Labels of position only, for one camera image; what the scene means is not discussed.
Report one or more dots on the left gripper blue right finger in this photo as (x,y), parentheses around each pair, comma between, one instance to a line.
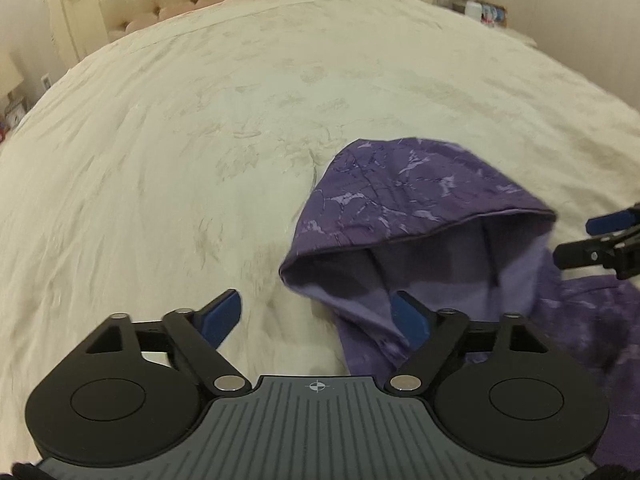
(433,337)

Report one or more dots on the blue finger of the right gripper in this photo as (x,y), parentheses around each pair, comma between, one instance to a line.
(618,221)

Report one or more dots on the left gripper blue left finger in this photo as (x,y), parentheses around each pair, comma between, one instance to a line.
(195,336)

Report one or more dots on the purple marble-print hooded jacket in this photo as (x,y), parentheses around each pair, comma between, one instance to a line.
(432,219)

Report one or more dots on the cream bedspread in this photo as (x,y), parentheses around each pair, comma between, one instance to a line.
(174,163)

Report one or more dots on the right white nightstand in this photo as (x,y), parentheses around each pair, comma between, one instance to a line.
(493,17)

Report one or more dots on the left cream table lamp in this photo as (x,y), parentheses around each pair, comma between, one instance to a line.
(10,79)

